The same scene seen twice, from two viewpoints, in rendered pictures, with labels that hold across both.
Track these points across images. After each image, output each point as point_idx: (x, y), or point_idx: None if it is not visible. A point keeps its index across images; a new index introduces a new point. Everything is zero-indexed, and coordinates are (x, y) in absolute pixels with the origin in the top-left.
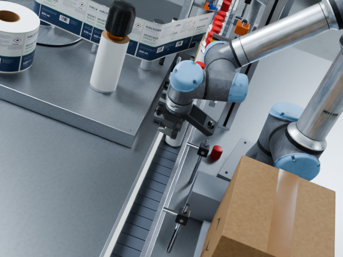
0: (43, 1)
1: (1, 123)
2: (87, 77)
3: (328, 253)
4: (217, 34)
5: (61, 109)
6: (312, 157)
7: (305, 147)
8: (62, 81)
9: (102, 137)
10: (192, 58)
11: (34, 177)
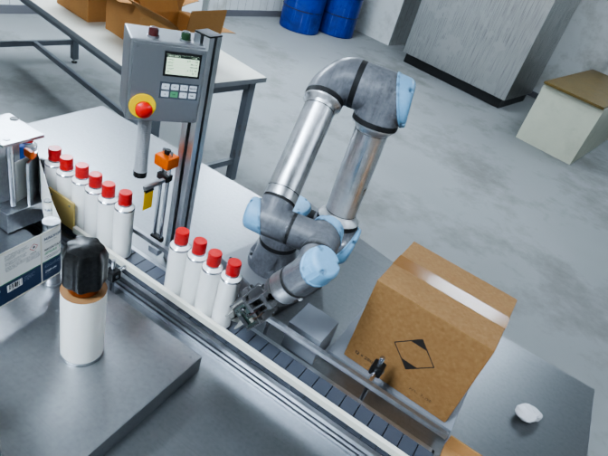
0: None
1: None
2: (52, 361)
3: (490, 287)
4: (149, 185)
5: (124, 426)
6: (360, 230)
7: (356, 227)
8: (54, 401)
9: (171, 394)
10: None
11: None
